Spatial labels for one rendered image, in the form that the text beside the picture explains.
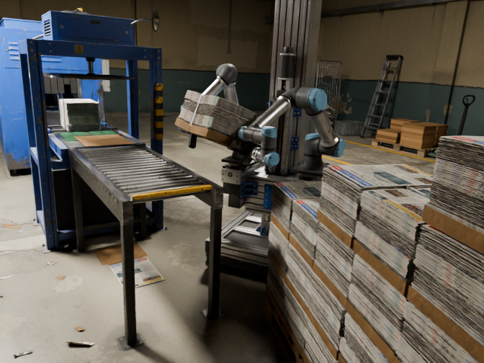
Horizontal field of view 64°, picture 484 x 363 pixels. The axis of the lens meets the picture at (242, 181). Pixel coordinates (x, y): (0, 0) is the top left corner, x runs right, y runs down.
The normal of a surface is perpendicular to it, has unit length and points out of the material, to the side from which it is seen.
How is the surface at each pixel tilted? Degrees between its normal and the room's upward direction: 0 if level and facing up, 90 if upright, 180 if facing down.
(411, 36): 90
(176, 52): 90
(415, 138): 89
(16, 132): 90
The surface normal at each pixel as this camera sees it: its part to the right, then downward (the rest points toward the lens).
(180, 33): 0.55, 0.26
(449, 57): -0.84, 0.11
